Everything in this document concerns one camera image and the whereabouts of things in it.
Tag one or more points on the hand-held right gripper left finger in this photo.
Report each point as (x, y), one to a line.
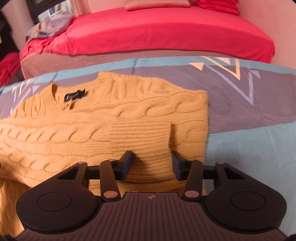
(127, 165)

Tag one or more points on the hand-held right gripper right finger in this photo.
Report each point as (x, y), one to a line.
(177, 166)

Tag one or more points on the dark hanging clothes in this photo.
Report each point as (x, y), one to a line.
(4, 32)

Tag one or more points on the blue grey patterned blanket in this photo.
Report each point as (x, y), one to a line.
(242, 139)

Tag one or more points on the pink ruffled cloth pile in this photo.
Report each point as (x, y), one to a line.
(9, 67)

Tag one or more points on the grey-blue crumpled cloth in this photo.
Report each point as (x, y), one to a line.
(48, 25)

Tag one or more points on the pink flat pillow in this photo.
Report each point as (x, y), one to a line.
(157, 4)

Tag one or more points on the red folded blanket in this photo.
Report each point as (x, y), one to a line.
(219, 5)

